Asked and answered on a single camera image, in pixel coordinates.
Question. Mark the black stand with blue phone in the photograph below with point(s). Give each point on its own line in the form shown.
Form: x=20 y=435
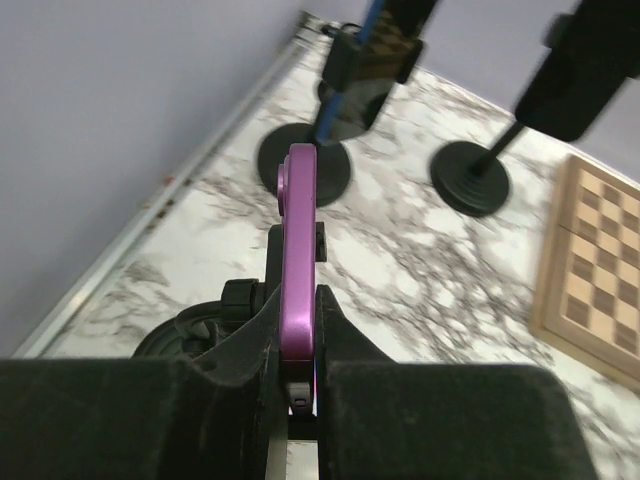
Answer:
x=399 y=55

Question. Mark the pink phone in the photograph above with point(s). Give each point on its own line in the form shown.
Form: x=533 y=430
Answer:
x=297 y=203

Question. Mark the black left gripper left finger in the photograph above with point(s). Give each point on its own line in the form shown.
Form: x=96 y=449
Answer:
x=106 y=418

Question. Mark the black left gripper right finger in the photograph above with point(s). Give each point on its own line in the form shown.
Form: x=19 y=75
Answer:
x=381 y=419

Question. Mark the aluminium frame rail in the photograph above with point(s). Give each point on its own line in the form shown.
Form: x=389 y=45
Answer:
x=94 y=281

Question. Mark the black phone on stand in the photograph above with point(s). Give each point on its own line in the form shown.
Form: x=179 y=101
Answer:
x=592 y=52

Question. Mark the black stand for pink phone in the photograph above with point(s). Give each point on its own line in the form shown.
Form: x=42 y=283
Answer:
x=235 y=310

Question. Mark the wooden chessboard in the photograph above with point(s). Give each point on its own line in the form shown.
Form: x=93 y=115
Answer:
x=586 y=300

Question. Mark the blue phone on stand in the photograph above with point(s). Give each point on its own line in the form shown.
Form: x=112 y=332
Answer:
x=354 y=90

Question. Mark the black round phone stand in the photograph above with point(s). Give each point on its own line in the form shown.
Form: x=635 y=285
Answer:
x=470 y=178

